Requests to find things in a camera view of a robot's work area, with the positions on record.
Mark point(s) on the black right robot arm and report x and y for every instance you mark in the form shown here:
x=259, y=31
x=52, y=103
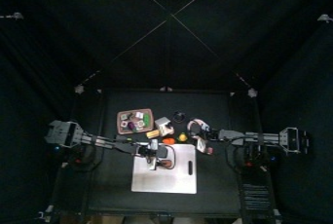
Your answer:
x=260, y=137

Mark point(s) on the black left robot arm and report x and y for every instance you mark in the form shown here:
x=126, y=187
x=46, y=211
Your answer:
x=86, y=138

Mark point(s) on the orange salmon roe sushi toy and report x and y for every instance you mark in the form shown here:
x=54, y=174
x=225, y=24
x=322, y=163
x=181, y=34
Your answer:
x=169, y=141

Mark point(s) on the yellow egg sushi toy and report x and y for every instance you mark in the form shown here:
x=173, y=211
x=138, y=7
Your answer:
x=153, y=133

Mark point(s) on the purple sushi toy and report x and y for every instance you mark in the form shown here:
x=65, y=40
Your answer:
x=132, y=125

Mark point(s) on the brown wooden sushi tray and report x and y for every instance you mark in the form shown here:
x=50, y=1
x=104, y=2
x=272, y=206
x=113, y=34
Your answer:
x=134, y=121

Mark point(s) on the small white sushi toy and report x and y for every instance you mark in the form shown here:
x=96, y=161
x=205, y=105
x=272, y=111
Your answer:
x=124, y=124

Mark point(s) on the white rice sushi toy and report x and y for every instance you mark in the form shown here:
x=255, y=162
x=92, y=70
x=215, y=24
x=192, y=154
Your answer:
x=138, y=115

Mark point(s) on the small grey sushi toy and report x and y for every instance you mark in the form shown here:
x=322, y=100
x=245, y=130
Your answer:
x=125, y=116

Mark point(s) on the brown toy food piece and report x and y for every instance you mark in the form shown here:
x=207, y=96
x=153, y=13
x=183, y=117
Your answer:
x=167, y=163

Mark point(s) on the pink and white shrimp toy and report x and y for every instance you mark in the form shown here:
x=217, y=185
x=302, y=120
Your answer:
x=196, y=123

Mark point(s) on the white and red toy packet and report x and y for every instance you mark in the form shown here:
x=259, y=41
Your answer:
x=203, y=144

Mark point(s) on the yellow pear toy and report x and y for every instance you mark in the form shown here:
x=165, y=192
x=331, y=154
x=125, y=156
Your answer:
x=183, y=137

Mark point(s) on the white cutting board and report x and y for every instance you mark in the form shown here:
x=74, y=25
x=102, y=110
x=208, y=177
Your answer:
x=173, y=179

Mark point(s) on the grey and white toy box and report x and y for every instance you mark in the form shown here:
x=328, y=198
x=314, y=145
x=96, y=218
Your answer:
x=164, y=124

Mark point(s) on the green leaf toy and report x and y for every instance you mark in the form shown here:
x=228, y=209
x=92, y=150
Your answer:
x=148, y=119

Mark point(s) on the white printed label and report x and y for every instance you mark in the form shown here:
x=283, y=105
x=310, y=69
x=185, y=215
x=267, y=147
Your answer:
x=256, y=196

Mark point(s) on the grey frame middle bracket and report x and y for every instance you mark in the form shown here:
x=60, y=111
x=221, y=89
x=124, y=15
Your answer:
x=165, y=89

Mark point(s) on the grey frame corner bracket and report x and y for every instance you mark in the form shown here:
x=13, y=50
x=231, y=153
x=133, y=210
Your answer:
x=252, y=92
x=324, y=18
x=17, y=16
x=80, y=89

